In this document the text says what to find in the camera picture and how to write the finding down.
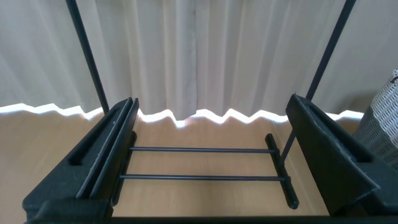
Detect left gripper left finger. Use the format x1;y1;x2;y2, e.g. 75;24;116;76
22;97;140;219

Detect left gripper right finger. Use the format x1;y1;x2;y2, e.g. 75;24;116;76
285;93;398;217

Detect white laundry basket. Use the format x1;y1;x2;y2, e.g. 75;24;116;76
353;68;398;172

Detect black clothes rack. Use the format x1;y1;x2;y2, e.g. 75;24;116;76
65;0;358;210

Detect beige curtain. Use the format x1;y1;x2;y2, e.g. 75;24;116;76
0;0;398;129

